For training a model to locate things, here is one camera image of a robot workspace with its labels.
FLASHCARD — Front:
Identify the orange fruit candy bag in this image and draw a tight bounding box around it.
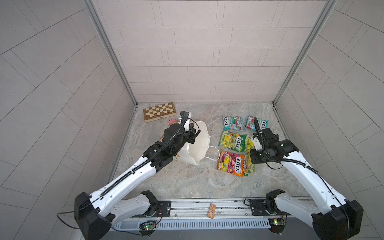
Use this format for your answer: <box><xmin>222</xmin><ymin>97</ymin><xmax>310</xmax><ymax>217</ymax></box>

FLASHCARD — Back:
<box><xmin>217</xmin><ymin>151</ymin><xmax>245</xmax><ymax>178</ymax></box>

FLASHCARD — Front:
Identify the wooden chessboard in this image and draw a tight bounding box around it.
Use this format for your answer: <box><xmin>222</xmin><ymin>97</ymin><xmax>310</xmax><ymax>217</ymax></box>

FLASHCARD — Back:
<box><xmin>143</xmin><ymin>103</ymin><xmax>177</xmax><ymax>123</ymax></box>

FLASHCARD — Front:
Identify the left controller board with LED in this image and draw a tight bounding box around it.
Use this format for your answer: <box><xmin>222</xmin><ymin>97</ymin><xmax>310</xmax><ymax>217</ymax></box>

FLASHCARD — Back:
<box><xmin>139</xmin><ymin>221</ymin><xmax>157</xmax><ymax>237</ymax></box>

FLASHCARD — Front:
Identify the teal mint candy bag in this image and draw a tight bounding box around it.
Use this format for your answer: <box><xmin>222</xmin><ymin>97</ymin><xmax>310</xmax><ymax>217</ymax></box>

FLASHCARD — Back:
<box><xmin>246</xmin><ymin>116</ymin><xmax>269</xmax><ymax>132</ymax></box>
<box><xmin>223</xmin><ymin>116</ymin><xmax>245</xmax><ymax>131</ymax></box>

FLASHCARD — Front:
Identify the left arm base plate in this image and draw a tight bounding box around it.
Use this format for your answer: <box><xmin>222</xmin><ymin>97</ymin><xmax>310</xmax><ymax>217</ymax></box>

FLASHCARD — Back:
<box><xmin>133</xmin><ymin>201</ymin><xmax>172</xmax><ymax>218</ymax></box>

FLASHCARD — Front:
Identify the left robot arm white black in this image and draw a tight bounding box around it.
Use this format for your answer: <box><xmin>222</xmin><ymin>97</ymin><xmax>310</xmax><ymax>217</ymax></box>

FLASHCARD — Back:
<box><xmin>74</xmin><ymin>119</ymin><xmax>201</xmax><ymax>240</ymax></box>

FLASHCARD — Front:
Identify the white paper bag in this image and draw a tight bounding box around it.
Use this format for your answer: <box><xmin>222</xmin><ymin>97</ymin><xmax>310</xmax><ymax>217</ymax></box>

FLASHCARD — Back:
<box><xmin>173</xmin><ymin>121</ymin><xmax>220</xmax><ymax>166</ymax></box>

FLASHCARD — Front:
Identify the right controller board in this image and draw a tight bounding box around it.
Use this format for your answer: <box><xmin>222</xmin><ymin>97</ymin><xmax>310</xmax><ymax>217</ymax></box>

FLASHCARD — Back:
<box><xmin>268</xmin><ymin>218</ymin><xmax>286</xmax><ymax>235</ymax></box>

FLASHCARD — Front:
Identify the green yellow candy bag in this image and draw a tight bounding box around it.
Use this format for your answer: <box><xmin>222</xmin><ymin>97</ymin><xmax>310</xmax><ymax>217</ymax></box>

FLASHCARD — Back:
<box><xmin>243</xmin><ymin>153</ymin><xmax>256</xmax><ymax>177</ymax></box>

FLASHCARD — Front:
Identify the aluminium front rail frame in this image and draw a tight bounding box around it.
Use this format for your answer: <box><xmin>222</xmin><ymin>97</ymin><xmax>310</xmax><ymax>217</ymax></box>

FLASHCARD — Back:
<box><xmin>83</xmin><ymin>196</ymin><xmax>335</xmax><ymax>222</ymax></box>

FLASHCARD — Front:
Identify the small pink pig toy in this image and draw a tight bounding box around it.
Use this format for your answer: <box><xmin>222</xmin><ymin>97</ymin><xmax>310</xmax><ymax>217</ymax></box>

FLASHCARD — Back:
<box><xmin>168</xmin><ymin>119</ymin><xmax>179</xmax><ymax>126</ymax></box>

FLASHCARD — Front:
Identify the green spring tea candy bag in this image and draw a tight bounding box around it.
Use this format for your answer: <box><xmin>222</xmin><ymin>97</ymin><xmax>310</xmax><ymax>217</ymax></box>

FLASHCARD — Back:
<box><xmin>219</xmin><ymin>130</ymin><xmax>240</xmax><ymax>152</ymax></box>

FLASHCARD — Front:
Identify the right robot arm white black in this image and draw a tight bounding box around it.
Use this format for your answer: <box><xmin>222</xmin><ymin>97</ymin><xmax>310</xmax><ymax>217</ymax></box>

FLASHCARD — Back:
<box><xmin>250</xmin><ymin>128</ymin><xmax>364</xmax><ymax>240</ymax></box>

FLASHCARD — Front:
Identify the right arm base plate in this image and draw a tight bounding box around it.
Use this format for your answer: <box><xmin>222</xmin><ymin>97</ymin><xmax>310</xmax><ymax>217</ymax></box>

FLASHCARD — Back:
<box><xmin>243</xmin><ymin>199</ymin><xmax>289</xmax><ymax>217</ymax></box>

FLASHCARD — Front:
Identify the black cable left base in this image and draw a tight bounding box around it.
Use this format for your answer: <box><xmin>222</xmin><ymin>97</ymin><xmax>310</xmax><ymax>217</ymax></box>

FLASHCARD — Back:
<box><xmin>111</xmin><ymin>226</ymin><xmax>142</xmax><ymax>237</ymax></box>

